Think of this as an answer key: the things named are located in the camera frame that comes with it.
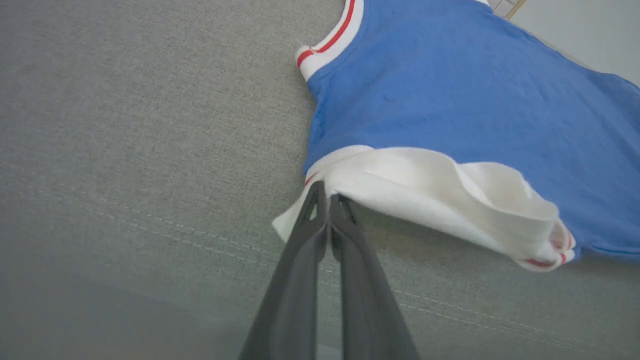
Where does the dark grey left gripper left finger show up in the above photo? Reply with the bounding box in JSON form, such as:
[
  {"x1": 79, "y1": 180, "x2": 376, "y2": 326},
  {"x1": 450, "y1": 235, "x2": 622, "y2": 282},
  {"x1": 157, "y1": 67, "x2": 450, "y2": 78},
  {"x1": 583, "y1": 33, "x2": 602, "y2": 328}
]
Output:
[{"x1": 239, "y1": 181, "x2": 329, "y2": 360}]

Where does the white panel with metal frame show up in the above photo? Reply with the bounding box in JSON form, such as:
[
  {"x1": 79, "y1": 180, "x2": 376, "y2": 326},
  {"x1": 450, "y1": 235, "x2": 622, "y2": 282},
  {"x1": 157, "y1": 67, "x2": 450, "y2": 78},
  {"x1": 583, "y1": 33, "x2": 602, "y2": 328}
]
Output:
[{"x1": 510, "y1": 0, "x2": 640, "y2": 87}]

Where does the blue and white shirt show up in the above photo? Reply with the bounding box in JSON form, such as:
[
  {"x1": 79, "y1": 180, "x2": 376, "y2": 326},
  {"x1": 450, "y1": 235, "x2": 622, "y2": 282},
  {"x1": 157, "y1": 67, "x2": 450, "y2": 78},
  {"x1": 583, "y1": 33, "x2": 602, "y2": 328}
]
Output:
[{"x1": 271, "y1": 0, "x2": 640, "y2": 273}]

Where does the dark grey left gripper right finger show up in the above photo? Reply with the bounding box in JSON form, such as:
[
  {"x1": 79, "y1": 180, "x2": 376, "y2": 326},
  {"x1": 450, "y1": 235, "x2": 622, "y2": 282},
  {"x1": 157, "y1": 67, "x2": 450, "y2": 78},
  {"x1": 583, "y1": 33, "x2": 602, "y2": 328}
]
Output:
[{"x1": 328, "y1": 194, "x2": 420, "y2": 360}]

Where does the lemon print tile backdrop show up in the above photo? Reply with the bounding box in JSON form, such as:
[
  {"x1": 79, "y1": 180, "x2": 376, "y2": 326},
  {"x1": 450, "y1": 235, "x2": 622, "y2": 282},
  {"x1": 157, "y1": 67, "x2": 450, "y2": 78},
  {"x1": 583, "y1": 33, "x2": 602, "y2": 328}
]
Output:
[{"x1": 487, "y1": 0, "x2": 527, "y2": 21}]

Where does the light grey fabric sofa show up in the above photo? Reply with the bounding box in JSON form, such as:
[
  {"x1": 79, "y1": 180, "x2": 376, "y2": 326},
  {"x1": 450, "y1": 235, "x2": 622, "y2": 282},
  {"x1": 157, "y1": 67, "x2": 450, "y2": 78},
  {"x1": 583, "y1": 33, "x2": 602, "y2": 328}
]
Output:
[{"x1": 0, "y1": 0, "x2": 640, "y2": 360}]

